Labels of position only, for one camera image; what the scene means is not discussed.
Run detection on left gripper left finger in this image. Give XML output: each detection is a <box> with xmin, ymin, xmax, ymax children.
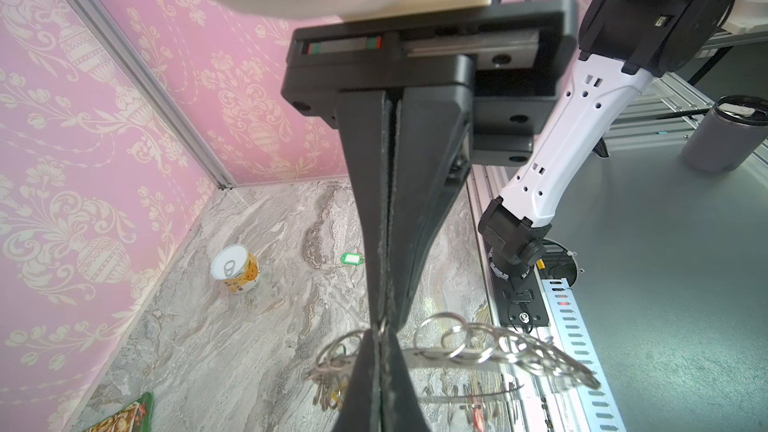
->
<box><xmin>332</xmin><ymin>330</ymin><xmax>381</xmax><ymax>432</ymax></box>

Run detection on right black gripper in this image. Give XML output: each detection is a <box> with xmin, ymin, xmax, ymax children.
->
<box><xmin>281</xmin><ymin>0</ymin><xmax>578</xmax><ymax>331</ymax></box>

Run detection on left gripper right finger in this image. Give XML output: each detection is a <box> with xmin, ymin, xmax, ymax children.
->
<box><xmin>380</xmin><ymin>328</ymin><xmax>430</xmax><ymax>432</ymax></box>

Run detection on metal key organizer ring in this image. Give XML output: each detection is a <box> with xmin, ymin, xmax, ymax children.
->
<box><xmin>302</xmin><ymin>310</ymin><xmax>602</xmax><ymax>415</ymax></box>

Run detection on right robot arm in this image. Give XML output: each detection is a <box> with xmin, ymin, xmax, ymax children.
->
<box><xmin>282</xmin><ymin>0</ymin><xmax>734</xmax><ymax>332</ymax></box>

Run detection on red key tag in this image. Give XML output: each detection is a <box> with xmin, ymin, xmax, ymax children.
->
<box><xmin>467</xmin><ymin>395</ymin><xmax>486</xmax><ymax>432</ymax></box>

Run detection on yellow can white lid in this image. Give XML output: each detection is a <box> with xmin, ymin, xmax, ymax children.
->
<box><xmin>210</xmin><ymin>244</ymin><xmax>259</xmax><ymax>293</ymax></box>

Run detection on green orange food packet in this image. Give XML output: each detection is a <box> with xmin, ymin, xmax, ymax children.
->
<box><xmin>86</xmin><ymin>392</ymin><xmax>154</xmax><ymax>432</ymax></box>

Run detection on grey cylindrical cup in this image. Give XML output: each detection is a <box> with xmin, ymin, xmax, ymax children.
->
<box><xmin>681</xmin><ymin>95</ymin><xmax>767</xmax><ymax>173</ymax></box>

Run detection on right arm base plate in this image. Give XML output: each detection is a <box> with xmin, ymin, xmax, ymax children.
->
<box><xmin>496</xmin><ymin>270</ymin><xmax>550</xmax><ymax>332</ymax></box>

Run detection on slotted cable duct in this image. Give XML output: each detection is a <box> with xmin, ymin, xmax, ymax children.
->
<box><xmin>541</xmin><ymin>279</ymin><xmax>626</xmax><ymax>431</ymax></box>

